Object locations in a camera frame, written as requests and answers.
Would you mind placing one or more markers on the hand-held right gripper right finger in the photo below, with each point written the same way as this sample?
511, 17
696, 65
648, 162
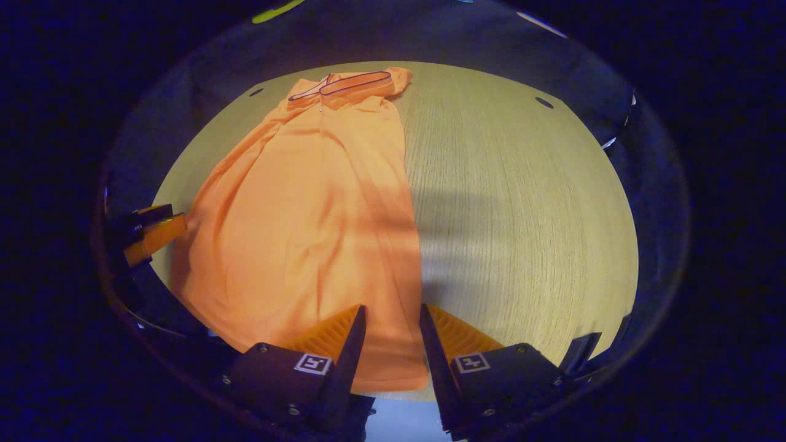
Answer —
439, 368

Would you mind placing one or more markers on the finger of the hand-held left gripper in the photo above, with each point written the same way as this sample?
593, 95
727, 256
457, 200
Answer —
153, 213
156, 236

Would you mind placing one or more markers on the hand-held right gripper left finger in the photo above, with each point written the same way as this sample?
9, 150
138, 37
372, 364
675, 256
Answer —
347, 362

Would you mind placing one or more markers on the orange T-shirt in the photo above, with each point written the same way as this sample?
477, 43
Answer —
307, 215

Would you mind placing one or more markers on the black backdrop cloth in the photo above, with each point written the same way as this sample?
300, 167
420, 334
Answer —
460, 37

